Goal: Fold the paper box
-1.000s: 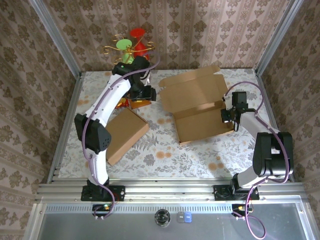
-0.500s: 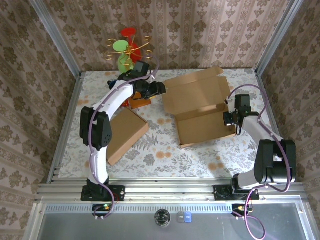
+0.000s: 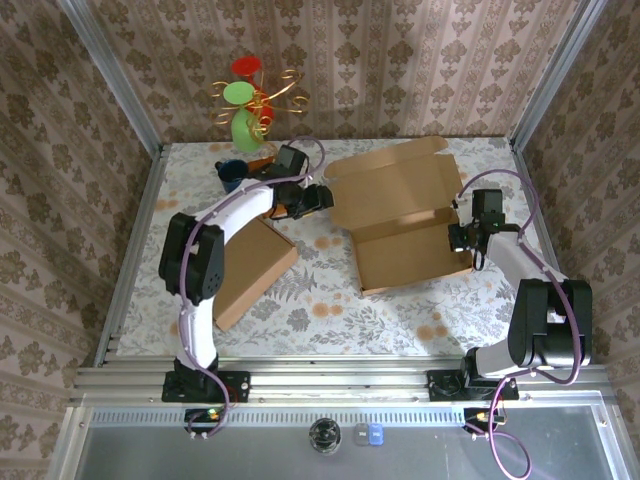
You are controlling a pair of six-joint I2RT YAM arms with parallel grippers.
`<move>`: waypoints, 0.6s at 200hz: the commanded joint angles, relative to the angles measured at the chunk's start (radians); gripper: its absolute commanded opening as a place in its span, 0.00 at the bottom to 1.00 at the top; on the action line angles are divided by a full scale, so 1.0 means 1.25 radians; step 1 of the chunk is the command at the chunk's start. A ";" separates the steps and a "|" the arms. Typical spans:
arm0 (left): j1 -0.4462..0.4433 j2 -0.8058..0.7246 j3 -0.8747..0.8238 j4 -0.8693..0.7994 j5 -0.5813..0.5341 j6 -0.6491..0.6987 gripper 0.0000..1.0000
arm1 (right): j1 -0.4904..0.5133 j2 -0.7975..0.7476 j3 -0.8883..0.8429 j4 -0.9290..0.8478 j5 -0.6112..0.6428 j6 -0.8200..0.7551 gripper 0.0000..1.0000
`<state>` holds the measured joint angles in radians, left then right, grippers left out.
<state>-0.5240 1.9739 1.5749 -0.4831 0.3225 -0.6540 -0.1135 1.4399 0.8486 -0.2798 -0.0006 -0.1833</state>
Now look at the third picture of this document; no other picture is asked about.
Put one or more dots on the brown cardboard box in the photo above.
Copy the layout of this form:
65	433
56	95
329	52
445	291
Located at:
255	265
390	195

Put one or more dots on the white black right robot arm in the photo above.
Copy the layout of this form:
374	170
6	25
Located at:
515	255

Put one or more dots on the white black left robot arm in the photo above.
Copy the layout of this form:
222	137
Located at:
240	205

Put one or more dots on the dark blue mug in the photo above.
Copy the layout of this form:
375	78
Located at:
231	172

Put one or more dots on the green wine glass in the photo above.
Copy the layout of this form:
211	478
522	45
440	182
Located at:
237	94

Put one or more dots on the floral table cover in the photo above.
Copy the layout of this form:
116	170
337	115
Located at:
325	325

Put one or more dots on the red wine glass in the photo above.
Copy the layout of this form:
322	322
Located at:
246	65

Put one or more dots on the small controller board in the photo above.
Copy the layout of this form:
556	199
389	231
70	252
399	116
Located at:
482	417
207	416

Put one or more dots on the blue memory card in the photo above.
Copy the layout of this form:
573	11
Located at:
376	435

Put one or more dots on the grey memory card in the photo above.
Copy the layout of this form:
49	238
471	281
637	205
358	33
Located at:
360	434

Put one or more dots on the black round lens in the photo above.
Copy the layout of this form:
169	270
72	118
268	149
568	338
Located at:
325	434

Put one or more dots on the grey metal tray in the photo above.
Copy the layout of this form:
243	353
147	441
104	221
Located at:
250	455

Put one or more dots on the aluminium frame post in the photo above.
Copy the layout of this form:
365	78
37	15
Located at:
555	70
110	70

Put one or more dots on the aluminium front rail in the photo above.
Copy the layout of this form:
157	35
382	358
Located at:
340	382

